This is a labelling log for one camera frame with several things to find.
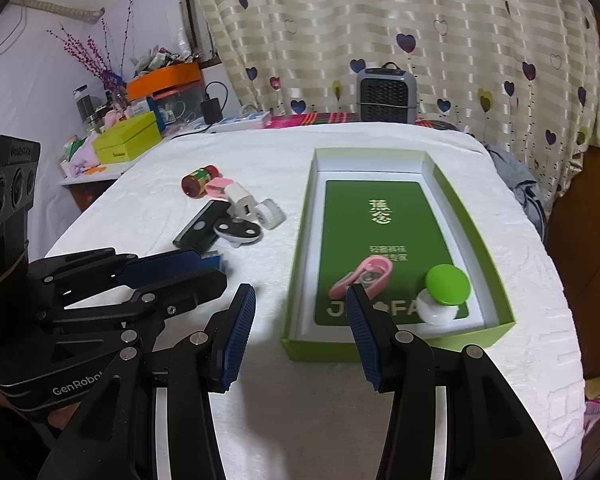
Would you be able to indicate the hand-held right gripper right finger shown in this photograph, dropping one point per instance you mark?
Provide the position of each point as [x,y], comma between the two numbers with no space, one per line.
[362,337]

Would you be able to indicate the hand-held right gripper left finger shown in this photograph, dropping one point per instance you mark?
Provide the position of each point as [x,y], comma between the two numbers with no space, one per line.
[237,340]

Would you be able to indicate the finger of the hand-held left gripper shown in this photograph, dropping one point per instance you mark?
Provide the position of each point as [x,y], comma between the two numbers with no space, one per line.
[165,266]
[180,295]

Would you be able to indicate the silver lighter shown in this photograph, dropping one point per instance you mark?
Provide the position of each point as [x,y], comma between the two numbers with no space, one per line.
[197,227]

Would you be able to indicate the pink clip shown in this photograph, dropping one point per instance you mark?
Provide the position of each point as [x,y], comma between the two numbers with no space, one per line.
[375,266]
[217,189]

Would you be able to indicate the grey round opener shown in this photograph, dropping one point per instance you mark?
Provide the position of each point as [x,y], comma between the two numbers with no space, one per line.
[240,234]

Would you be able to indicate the green round pad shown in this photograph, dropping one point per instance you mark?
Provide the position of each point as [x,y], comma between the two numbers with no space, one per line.
[445,285]

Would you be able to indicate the green cardboard box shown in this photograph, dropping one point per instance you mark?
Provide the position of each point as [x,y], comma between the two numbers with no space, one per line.
[370,220]

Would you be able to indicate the pink cloth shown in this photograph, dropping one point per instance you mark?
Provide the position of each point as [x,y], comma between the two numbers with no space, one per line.
[82,160]

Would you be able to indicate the small red bottle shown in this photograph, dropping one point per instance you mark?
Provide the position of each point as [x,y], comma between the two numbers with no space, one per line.
[196,182]

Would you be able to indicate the white charger plug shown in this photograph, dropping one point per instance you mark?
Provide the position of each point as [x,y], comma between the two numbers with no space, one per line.
[240,200]

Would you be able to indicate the dark glass jar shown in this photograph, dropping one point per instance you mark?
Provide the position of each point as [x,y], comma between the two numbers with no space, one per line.
[82,105]

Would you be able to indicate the white ribbed wheel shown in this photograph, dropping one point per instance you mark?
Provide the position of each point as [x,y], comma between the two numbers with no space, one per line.
[270,215]

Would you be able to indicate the yellow-green box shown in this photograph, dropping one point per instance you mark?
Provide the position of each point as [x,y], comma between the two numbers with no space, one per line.
[127,140]

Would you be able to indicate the clear storage container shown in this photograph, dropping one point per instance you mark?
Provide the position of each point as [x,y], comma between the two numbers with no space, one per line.
[180,107]

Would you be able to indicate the black power adapter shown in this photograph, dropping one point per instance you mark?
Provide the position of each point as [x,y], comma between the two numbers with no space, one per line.
[210,111]

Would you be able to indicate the white power strip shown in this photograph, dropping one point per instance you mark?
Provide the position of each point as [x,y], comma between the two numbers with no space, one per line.
[240,122]

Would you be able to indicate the orange lid storage box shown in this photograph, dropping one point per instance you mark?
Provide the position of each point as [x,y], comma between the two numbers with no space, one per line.
[165,80]

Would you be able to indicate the colourful plaid cloth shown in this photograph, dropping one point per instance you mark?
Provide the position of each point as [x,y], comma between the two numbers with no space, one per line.
[320,120]

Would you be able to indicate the grey cloth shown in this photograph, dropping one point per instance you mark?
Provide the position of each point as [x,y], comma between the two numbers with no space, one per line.
[522,185]

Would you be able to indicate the grey portable heater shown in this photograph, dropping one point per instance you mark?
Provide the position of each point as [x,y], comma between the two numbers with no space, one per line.
[387,95]

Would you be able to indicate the wooden wardrobe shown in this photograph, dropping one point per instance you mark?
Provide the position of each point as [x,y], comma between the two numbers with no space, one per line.
[595,260]

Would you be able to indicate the heart print curtain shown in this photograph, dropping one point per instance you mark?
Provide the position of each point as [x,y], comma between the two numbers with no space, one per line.
[380,20]

